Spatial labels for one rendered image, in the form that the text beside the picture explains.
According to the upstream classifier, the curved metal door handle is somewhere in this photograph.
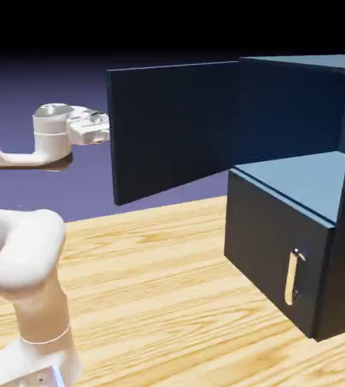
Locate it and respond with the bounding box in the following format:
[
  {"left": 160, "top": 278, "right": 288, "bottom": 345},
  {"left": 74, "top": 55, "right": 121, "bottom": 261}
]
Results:
[{"left": 284, "top": 248, "right": 306, "bottom": 307}]

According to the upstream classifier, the dark blue open cabinet door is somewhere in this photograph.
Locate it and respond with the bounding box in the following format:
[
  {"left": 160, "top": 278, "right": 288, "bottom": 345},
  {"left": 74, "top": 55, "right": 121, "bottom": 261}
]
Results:
[{"left": 106, "top": 60, "right": 242, "bottom": 207}]

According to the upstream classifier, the dark blue door with handle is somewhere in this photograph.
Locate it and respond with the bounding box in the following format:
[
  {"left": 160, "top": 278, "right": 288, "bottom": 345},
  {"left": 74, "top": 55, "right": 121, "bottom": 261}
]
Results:
[{"left": 223, "top": 168, "right": 337, "bottom": 340}]

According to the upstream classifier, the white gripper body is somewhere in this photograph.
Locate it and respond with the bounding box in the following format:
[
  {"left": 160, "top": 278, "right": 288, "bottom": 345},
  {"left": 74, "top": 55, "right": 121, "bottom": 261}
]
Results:
[{"left": 68, "top": 118, "right": 112, "bottom": 146}]

